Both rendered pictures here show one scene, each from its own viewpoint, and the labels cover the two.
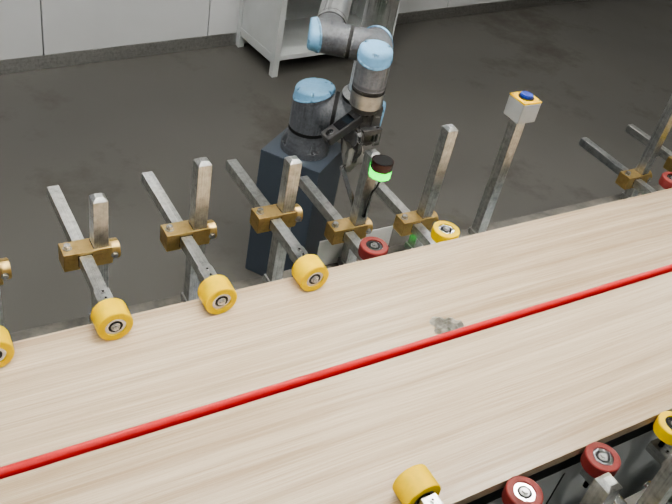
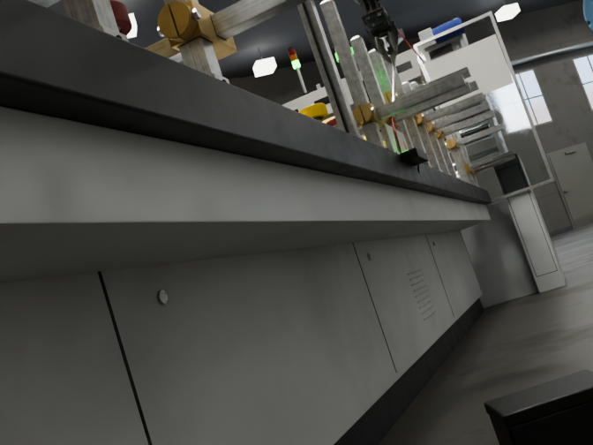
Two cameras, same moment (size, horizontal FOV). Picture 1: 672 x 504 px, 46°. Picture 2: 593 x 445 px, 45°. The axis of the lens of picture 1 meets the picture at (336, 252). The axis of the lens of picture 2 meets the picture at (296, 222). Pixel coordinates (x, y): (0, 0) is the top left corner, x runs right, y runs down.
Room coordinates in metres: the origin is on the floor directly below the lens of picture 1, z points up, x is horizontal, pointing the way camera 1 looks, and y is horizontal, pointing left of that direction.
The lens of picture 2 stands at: (3.47, -1.52, 0.40)
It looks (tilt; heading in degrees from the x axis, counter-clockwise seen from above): 6 degrees up; 146
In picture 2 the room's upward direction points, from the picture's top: 18 degrees counter-clockwise
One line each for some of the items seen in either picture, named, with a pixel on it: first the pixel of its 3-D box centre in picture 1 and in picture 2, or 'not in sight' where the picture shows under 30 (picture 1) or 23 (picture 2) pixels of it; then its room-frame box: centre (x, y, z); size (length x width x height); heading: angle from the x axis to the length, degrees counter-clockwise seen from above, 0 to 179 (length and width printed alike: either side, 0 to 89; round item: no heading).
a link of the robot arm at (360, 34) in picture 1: (372, 47); not in sight; (2.06, 0.03, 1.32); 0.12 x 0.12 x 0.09; 2
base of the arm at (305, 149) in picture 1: (306, 136); not in sight; (2.67, 0.21, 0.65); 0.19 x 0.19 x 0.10
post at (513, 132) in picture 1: (497, 179); (324, 58); (2.20, -0.45, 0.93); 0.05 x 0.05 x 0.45; 37
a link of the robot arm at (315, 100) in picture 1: (314, 105); not in sight; (2.67, 0.20, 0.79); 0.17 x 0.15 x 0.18; 92
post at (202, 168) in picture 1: (196, 237); (407, 116); (1.59, 0.36, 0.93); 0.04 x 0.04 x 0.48; 37
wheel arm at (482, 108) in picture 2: not in sight; (433, 126); (1.27, 0.80, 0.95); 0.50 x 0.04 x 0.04; 37
